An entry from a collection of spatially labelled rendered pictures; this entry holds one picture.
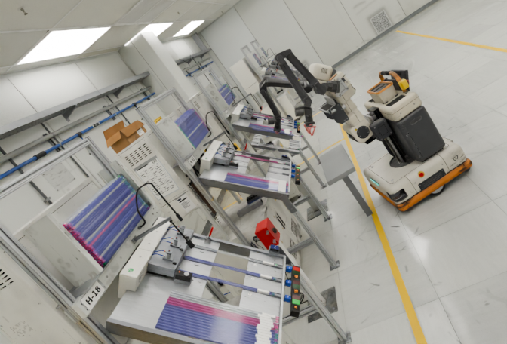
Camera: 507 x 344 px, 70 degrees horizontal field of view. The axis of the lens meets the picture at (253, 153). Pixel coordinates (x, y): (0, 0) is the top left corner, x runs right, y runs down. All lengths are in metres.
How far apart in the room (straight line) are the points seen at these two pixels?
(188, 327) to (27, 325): 0.68
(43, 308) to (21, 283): 0.14
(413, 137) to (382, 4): 7.98
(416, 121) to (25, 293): 2.64
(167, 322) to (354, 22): 9.72
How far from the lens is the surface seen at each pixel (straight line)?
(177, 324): 1.69
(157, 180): 2.96
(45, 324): 1.87
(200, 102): 4.19
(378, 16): 10.77
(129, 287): 1.82
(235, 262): 3.20
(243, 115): 4.46
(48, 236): 1.72
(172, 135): 2.90
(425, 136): 3.08
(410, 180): 3.07
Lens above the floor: 1.76
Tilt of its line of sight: 13 degrees down
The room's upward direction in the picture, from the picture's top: 36 degrees counter-clockwise
